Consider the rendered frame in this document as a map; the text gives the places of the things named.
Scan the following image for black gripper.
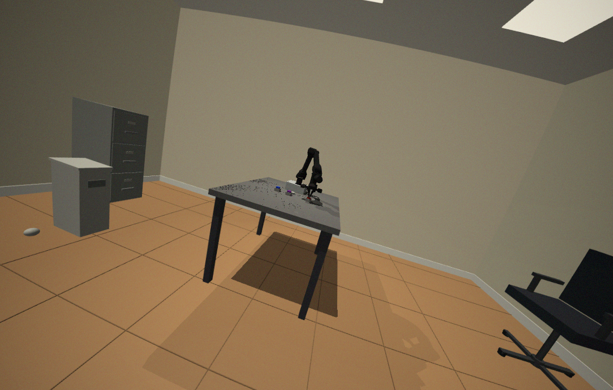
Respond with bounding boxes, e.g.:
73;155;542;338
300;180;322;197

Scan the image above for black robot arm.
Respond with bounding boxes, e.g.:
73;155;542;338
295;147;322;190

